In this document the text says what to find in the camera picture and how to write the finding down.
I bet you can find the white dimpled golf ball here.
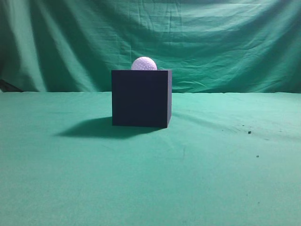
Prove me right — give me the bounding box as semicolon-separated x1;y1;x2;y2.
131;56;157;70

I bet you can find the dark blue cube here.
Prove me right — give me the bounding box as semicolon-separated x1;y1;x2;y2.
111;70;172;128

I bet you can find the green table cloth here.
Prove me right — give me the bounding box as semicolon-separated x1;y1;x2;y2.
0;92;301;226

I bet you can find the green backdrop cloth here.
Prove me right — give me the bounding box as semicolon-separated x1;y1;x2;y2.
0;0;301;93

